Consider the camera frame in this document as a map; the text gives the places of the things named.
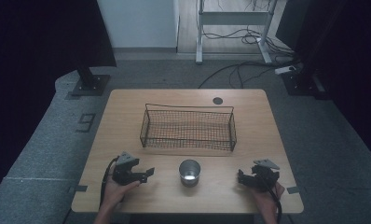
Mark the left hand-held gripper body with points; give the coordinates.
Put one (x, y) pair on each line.
(124, 174)

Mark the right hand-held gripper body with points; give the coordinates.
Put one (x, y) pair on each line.
(265, 177)

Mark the metal cup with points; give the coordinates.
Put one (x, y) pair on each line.
(189, 174)

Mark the person's left hand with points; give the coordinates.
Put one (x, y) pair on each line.
(115, 193)

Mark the round black table grommet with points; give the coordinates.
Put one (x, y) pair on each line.
(217, 100)

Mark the white power strip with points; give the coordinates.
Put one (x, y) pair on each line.
(284, 69)

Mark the black curtain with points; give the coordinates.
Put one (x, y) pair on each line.
(34, 46)
(345, 62)

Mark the black stand with base plate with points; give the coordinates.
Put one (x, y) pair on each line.
(301, 84)
(90, 82)

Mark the white desk frame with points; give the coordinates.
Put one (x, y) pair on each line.
(233, 18)

